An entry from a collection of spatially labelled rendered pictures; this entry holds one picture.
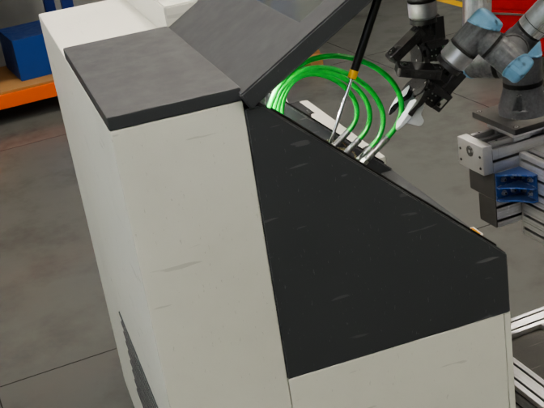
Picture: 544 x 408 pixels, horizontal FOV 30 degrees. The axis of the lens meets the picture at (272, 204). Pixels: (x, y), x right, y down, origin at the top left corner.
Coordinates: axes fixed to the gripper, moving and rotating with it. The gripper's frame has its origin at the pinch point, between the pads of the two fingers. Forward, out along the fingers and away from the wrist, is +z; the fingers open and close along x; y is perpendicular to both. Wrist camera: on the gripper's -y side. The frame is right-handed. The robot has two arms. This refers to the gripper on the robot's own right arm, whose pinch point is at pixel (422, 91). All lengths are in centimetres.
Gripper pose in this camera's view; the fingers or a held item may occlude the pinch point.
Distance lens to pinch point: 278.1
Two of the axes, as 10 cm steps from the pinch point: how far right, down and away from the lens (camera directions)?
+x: -3.1, -3.3, 8.9
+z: 1.4, 9.1, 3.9
